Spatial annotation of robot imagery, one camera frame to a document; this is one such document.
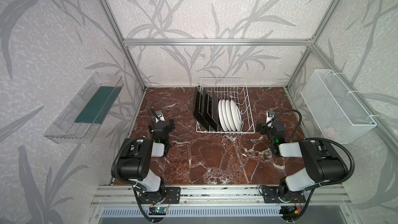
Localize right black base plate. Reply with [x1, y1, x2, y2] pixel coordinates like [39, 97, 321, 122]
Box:
[258, 185, 306, 203]

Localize white wire dish rack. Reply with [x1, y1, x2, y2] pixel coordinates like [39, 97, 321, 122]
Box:
[196, 78, 255, 134]

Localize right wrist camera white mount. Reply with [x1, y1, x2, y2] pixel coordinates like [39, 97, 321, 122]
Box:
[266, 111, 275, 123]

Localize white mesh wall basket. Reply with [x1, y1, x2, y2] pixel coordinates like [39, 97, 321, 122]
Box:
[301, 69, 377, 144]

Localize white round plate leftmost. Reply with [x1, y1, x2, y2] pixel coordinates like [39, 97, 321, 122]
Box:
[218, 100, 228, 132]

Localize white round plate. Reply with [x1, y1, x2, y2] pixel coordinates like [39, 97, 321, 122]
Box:
[218, 100, 228, 132]
[226, 100, 237, 131]
[221, 100, 232, 131]
[230, 100, 242, 131]

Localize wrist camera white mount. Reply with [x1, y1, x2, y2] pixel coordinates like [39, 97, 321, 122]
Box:
[266, 111, 275, 123]
[155, 111, 165, 122]

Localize right black corrugated cable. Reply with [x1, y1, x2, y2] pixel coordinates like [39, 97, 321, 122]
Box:
[270, 109, 356, 222]

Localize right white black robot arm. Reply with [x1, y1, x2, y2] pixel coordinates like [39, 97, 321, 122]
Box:
[256, 121, 355, 203]

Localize white round plate rightmost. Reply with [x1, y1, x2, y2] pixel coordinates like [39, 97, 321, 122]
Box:
[230, 100, 242, 131]

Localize pink object in basket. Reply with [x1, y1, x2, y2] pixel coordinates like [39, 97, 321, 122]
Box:
[322, 128, 340, 140]

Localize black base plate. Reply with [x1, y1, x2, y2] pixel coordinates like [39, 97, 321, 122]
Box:
[258, 185, 306, 203]
[138, 187, 181, 204]

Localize clear plastic wall shelf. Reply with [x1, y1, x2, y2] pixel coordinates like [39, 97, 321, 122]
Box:
[44, 72, 124, 144]

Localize aluminium frame crossbar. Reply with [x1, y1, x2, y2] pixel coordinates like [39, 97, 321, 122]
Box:
[123, 38, 312, 47]

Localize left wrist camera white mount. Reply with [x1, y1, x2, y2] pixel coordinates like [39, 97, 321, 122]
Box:
[155, 111, 165, 122]

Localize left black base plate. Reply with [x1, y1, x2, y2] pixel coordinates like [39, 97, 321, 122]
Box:
[138, 187, 181, 204]

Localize green led circuit board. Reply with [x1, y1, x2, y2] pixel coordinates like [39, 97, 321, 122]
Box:
[149, 206, 168, 215]

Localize aluminium front rail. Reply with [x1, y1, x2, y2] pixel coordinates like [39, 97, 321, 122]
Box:
[90, 185, 352, 207]

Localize floral square plate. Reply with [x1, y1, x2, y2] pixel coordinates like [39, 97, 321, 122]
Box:
[193, 87, 206, 128]
[201, 87, 214, 131]

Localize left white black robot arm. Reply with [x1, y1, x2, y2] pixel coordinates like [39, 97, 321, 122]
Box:
[111, 119, 175, 203]

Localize right base connector wires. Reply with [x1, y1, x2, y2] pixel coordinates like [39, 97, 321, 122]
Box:
[279, 205, 304, 222]

